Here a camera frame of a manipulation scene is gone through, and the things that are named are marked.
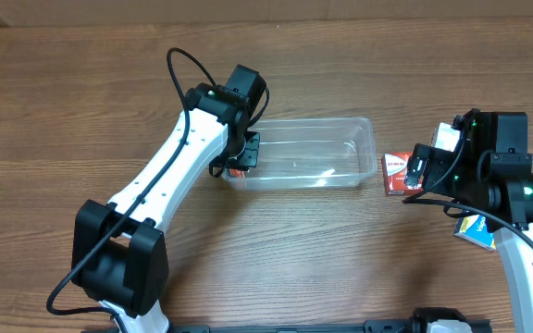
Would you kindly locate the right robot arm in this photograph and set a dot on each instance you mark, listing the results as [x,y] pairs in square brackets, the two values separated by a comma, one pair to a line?
[489,174]

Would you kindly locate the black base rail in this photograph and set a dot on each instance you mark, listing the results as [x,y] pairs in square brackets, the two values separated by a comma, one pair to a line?
[429,319]

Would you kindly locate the blue yellow VapoDrops box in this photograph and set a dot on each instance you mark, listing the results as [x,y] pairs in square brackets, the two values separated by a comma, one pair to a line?
[474,229]

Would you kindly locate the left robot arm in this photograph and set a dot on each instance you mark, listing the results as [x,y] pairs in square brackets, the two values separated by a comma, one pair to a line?
[119,250]

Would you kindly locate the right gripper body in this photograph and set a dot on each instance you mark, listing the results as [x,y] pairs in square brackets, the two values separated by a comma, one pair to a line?
[420,163]

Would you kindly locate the orange bottle white cap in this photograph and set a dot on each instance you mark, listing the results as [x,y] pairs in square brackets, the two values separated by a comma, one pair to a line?
[236,174]

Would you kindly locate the white blue medicine box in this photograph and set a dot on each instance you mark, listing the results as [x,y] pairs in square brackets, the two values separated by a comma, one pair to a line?
[445,137]

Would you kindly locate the clear plastic container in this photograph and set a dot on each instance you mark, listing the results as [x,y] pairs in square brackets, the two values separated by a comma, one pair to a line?
[306,153]

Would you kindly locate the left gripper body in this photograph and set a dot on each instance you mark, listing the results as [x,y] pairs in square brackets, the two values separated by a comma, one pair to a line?
[250,151]

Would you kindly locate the red medicine box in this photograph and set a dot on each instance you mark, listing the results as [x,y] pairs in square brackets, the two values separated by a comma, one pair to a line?
[394,167]

